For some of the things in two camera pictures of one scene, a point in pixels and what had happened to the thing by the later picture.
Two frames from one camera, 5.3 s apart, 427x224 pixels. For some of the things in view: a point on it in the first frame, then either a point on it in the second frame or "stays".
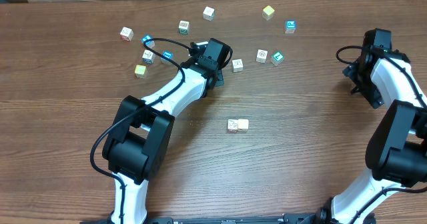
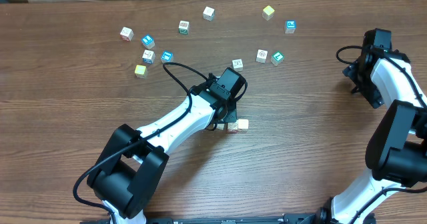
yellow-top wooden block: x=141 y=71 stays
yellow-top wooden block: x=243 y=125 stays
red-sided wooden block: x=232 y=125 stays
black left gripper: x=219 y=74 to x=231 y=114
